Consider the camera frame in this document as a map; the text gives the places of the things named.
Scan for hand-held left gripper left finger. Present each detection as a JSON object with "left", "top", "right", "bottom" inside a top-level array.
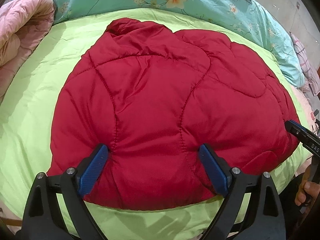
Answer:
[{"left": 22, "top": 144, "right": 109, "bottom": 240}]

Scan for teal floral duvet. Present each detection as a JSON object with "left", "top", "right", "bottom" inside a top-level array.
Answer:
[{"left": 35, "top": 0, "right": 306, "bottom": 88}]

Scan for person's right hand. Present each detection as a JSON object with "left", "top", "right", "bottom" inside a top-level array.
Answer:
[{"left": 294, "top": 171, "right": 320, "bottom": 207}]

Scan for plaid cloth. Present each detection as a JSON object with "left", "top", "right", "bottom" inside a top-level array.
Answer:
[{"left": 290, "top": 31, "right": 320, "bottom": 97}]

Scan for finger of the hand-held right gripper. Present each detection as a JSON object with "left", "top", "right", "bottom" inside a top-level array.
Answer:
[{"left": 285, "top": 120, "right": 308, "bottom": 142}]

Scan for green bed sheet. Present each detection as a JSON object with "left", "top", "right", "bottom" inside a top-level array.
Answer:
[{"left": 0, "top": 8, "right": 315, "bottom": 240}]

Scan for pink quilt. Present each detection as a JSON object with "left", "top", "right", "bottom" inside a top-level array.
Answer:
[{"left": 0, "top": 0, "right": 56, "bottom": 98}]

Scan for red quilted jacket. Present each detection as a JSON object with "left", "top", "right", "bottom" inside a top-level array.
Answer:
[{"left": 47, "top": 18, "right": 302, "bottom": 211}]

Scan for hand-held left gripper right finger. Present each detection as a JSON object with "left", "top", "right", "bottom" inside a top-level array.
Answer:
[{"left": 199, "top": 144, "right": 287, "bottom": 240}]

